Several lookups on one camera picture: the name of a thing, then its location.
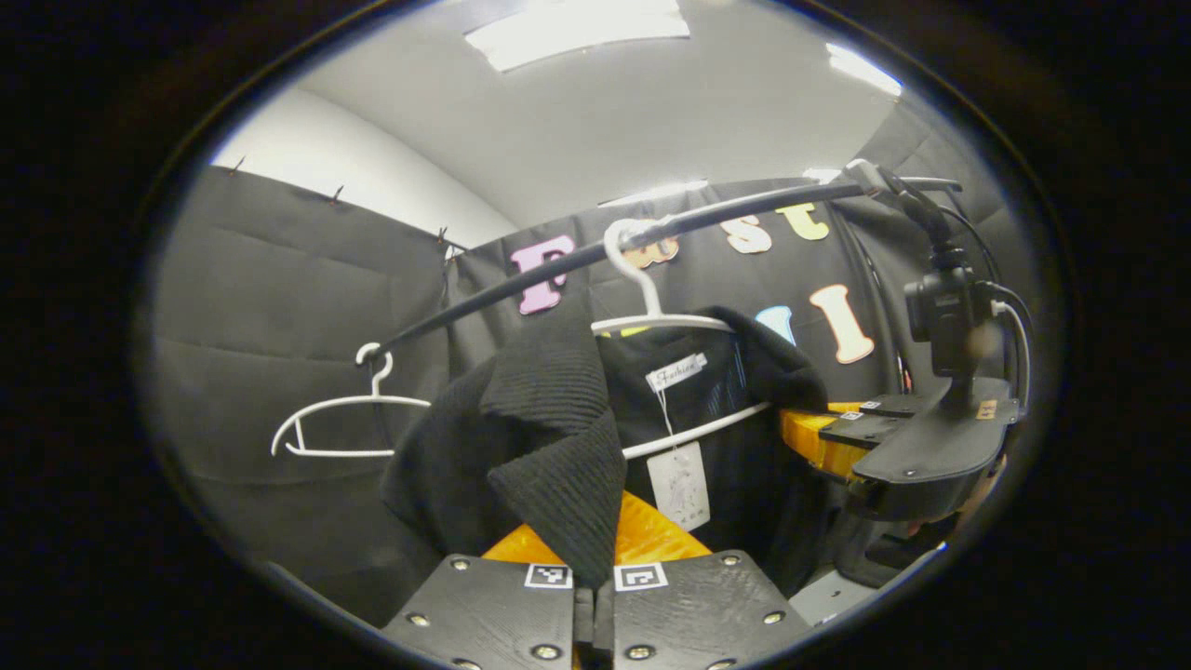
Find white plastic hanger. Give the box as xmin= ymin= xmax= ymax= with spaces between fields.
xmin=271 ymin=342 xmax=434 ymax=459
xmin=591 ymin=218 xmax=773 ymax=462

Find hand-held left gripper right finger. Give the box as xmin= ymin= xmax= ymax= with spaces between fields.
xmin=594 ymin=490 xmax=813 ymax=670

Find black jacket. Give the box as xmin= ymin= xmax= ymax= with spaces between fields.
xmin=380 ymin=305 xmax=838 ymax=596

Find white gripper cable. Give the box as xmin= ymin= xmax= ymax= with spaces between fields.
xmin=989 ymin=298 xmax=1034 ymax=410

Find black backdrop cloth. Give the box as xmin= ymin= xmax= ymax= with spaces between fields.
xmin=144 ymin=98 xmax=1043 ymax=629

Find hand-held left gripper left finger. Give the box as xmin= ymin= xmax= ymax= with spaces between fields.
xmin=380 ymin=524 xmax=595 ymax=670

